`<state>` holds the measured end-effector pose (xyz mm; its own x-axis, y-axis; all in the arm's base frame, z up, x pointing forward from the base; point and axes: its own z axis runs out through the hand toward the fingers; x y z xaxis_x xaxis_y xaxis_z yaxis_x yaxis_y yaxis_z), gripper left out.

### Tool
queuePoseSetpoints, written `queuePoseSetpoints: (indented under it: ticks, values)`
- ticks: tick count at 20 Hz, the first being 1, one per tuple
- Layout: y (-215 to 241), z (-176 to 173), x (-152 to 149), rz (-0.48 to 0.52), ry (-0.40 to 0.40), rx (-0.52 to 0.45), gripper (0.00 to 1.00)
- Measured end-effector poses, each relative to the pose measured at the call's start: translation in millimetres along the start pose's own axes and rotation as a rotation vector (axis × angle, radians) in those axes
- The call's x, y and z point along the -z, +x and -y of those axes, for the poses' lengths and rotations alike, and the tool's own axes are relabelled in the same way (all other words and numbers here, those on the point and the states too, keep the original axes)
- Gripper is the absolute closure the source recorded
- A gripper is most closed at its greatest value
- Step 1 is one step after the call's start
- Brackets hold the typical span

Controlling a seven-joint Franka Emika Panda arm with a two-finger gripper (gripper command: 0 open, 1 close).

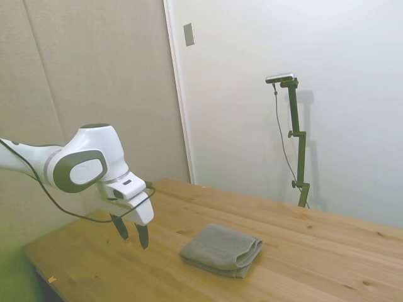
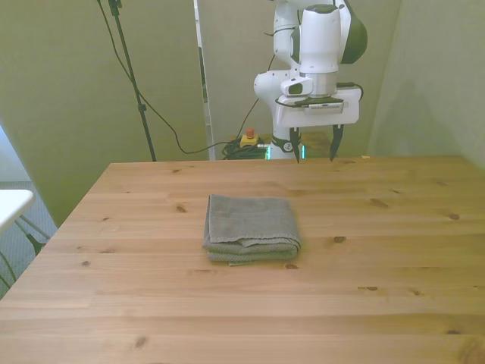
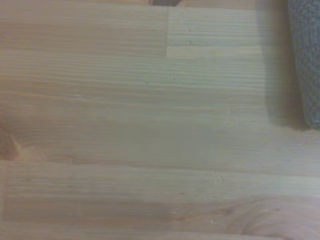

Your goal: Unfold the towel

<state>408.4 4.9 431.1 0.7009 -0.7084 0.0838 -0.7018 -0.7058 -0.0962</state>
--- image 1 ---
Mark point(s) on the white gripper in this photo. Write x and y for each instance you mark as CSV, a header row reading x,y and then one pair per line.
x,y
143,210

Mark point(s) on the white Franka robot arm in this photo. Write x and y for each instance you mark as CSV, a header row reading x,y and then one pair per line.
x,y
94,148

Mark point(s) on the grey folded towel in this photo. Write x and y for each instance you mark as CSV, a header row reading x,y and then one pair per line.
x,y
222,250

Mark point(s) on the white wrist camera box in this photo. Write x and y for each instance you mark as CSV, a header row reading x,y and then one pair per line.
x,y
124,188

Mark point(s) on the white door frame strip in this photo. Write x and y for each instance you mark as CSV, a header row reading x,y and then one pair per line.
x,y
179,94

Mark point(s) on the dark green camera stand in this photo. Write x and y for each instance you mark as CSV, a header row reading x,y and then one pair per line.
x,y
297,141

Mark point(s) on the grey wall switch plate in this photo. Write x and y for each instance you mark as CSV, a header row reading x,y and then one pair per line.
x,y
189,34

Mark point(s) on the silver exterior camera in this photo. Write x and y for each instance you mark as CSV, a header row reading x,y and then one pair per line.
x,y
280,78

